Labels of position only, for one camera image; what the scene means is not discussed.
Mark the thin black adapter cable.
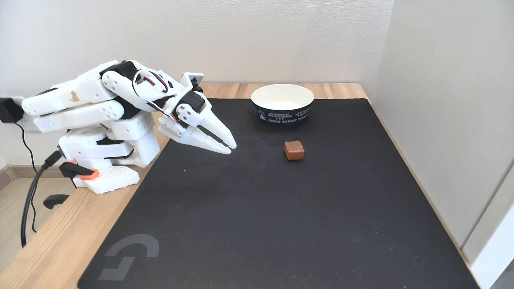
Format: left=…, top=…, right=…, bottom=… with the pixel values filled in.
left=14, top=122, right=38, bottom=234

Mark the black desk mat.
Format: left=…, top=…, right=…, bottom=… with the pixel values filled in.
left=77, top=98, right=481, bottom=289

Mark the red black white servo wire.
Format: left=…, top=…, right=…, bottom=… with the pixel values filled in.
left=131, top=69, right=179, bottom=123

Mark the wooden baseboard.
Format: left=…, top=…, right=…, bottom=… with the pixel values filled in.
left=0, top=165, right=61, bottom=191

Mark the brown cube toy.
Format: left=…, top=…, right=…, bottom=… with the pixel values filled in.
left=284, top=140, right=305, bottom=161

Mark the black power adapter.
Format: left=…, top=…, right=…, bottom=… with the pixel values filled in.
left=0, top=98, right=24, bottom=124

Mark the black and orange clamp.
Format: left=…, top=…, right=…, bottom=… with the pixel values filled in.
left=43, top=160, right=100, bottom=210

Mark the navy and white paper bowl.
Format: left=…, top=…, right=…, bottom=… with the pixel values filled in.
left=251, top=83, right=315, bottom=126

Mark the white wall outlet plate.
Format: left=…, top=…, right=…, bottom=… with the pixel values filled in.
left=11, top=96, right=41, bottom=133

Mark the thick black cable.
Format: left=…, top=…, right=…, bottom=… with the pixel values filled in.
left=20, top=151, right=63, bottom=248

